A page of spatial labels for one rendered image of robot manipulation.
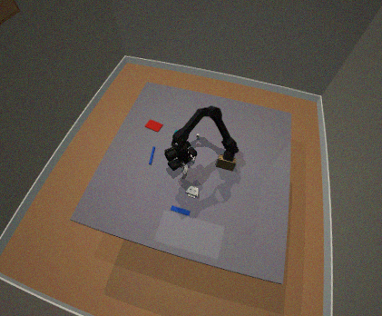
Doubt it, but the red flat square plate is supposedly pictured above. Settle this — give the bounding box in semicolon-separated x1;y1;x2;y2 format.
144;119;163;132

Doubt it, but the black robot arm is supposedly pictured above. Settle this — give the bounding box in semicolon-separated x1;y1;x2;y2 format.
164;106;239;162

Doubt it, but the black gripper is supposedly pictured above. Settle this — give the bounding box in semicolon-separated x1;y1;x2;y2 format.
168;147;197;171

